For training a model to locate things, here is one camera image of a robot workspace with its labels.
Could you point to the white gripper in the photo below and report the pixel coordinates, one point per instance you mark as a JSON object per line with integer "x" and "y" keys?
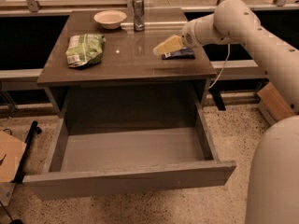
{"x": 191, "y": 36}

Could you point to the blue rxbar blueberry bar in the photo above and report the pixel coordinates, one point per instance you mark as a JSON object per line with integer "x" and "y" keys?
{"x": 184, "y": 53}

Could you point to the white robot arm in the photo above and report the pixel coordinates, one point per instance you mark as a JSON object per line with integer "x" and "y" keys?
{"x": 273, "y": 193}

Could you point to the grey cabinet with glossy top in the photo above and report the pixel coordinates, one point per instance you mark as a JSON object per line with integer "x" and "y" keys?
{"x": 127, "y": 57}

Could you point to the open grey top drawer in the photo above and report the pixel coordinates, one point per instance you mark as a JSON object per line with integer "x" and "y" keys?
{"x": 117, "y": 140}

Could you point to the silver metal can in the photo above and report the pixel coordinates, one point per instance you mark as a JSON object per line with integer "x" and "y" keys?
{"x": 138, "y": 9}

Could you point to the white paper bowl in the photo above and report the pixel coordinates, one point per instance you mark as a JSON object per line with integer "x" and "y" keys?
{"x": 110, "y": 19}

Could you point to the green chip bag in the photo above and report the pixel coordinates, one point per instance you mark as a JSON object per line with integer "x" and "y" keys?
{"x": 85, "y": 50}

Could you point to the cardboard box right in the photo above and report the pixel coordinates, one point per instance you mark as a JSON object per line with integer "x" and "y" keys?
{"x": 272, "y": 105}

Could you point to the cardboard sheet left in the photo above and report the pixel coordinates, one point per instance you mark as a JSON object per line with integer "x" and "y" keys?
{"x": 11, "y": 152}

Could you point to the black metal stand leg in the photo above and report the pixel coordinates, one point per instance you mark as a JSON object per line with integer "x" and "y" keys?
{"x": 19, "y": 176}

